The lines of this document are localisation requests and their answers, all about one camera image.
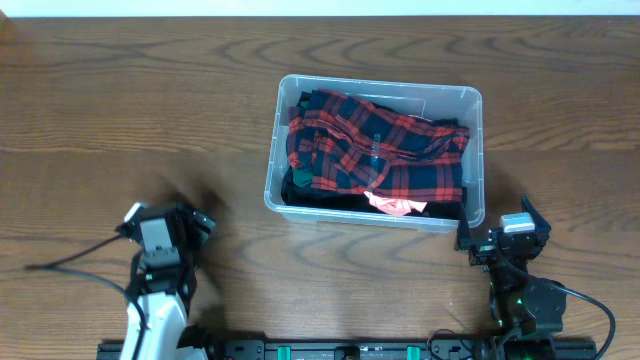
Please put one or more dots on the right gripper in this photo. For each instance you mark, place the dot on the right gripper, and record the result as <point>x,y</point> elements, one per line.
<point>464,242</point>

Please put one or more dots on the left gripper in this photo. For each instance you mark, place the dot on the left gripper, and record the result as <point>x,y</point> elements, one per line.
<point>198,234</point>

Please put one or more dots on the black garment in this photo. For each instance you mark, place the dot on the black garment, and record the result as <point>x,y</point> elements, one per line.
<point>442,174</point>
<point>293,195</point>

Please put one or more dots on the pink garment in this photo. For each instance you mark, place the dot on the pink garment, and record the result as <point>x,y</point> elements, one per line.
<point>395,207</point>

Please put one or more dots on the dark green garment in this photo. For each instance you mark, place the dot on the dark green garment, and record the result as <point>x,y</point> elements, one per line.
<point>302,178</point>

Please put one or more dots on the red plaid shirt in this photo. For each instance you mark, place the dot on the red plaid shirt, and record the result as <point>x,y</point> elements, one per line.
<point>354,146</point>

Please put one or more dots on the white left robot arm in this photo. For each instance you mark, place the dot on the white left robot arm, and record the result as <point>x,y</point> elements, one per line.
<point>163,283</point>

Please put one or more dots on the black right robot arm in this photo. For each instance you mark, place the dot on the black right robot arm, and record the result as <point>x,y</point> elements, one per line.
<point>528,310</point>

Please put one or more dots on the clear plastic storage bin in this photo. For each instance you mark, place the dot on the clear plastic storage bin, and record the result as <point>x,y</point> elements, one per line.
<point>434,101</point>

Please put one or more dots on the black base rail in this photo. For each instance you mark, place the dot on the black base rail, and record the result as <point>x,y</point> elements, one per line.
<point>436,348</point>

